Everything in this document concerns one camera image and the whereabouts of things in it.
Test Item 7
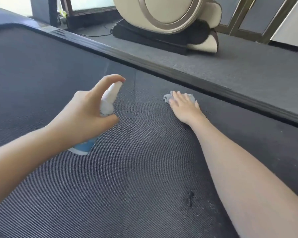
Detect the person's right hand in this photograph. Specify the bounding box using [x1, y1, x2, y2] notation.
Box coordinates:
[169, 91, 209, 127]

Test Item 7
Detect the person's left hand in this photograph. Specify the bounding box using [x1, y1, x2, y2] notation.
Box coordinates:
[44, 74, 126, 153]

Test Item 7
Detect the grey fluffy cloth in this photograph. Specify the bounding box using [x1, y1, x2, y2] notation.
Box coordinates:
[163, 90, 197, 105]

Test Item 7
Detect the white blue spray bottle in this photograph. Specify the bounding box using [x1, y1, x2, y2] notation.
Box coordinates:
[68, 81, 124, 156]

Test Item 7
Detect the dark grey treadmill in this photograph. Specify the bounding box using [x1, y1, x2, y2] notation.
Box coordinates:
[0, 0, 298, 238]

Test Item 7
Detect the person's right forearm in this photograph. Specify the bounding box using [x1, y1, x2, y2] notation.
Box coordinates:
[188, 117, 298, 238]

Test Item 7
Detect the beige brown massage chair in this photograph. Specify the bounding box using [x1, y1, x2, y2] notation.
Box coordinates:
[110, 0, 223, 56]

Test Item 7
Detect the dark glass double door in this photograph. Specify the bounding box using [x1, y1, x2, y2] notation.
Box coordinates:
[215, 0, 298, 45]

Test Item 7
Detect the black power cable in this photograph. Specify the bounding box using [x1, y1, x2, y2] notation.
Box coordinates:
[75, 24, 114, 37]

